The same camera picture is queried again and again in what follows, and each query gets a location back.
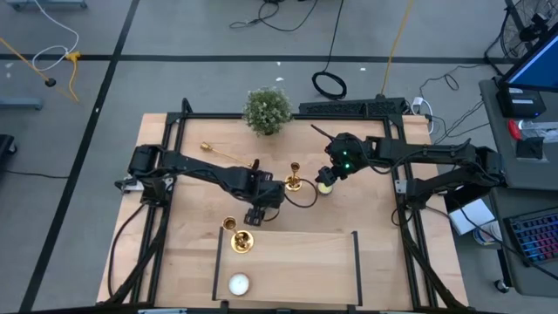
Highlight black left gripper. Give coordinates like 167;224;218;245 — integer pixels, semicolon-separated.
243;172;287;227

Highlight tall gold candlestick holder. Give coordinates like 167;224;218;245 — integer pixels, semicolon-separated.
221;215;255;255

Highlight short gold candlestick holder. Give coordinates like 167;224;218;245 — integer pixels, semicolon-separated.
284;161;304;193

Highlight blue white patterned candle tin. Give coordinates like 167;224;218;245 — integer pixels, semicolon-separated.
228;273;251;297

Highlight very long gold candlestick holder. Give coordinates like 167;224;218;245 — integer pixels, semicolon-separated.
200;142;262;171

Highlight wooden shelf riser black legs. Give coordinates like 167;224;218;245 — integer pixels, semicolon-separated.
212;226;364;307

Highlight green potted plant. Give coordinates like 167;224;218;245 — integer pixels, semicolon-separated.
242;85;294;137

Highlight white charger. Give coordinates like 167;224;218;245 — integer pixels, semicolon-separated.
411;96;436;135

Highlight white box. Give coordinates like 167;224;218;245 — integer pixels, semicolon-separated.
448;195;497;236

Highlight white blue cup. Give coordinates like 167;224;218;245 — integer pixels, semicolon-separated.
473;220;502;246

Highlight gray desk with casters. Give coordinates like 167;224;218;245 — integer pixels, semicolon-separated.
487;187;558;298

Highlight red tool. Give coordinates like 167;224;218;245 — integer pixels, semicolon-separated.
507;119;523;141

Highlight small black box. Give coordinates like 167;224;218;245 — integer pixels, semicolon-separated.
516;137;545;160

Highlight black device box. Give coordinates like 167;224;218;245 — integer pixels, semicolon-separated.
496;86;548;119

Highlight clear plastic bag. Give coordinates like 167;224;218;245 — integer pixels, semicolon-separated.
521;119;558;143

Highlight backlit colourful keyboard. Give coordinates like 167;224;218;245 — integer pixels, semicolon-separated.
505;208;558;266

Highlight blue screen monitor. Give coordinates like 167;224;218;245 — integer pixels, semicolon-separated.
499;28;558;93

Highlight black fan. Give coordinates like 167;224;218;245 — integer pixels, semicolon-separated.
484;0;558;78

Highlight black caster base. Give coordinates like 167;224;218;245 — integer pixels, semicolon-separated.
0;133;18;157

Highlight gray table foot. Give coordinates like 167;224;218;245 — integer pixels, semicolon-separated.
6;0;89;11
0;97;44;111

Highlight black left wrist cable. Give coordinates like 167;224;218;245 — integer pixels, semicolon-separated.
282;177;319;209

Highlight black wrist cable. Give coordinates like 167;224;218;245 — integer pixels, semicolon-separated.
282;177;319;209
310;124;336;141

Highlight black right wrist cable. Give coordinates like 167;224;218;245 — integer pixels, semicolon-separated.
310;124;336;141

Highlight coiled black cable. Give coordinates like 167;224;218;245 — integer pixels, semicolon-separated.
311;0;349;100

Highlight black aluminium table frame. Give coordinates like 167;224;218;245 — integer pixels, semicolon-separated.
104;98;470;311

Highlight thick yellow cable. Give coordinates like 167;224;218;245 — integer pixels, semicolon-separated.
380;0;414;98

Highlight thin black cable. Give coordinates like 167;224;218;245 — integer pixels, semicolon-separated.
229;0;319;33

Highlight black cable bundle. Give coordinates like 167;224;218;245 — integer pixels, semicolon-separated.
418;64;492;147

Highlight yellow cable with plug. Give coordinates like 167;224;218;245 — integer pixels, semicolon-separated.
0;37;83;104

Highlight white cable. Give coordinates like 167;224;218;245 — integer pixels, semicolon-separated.
31;0;81;73

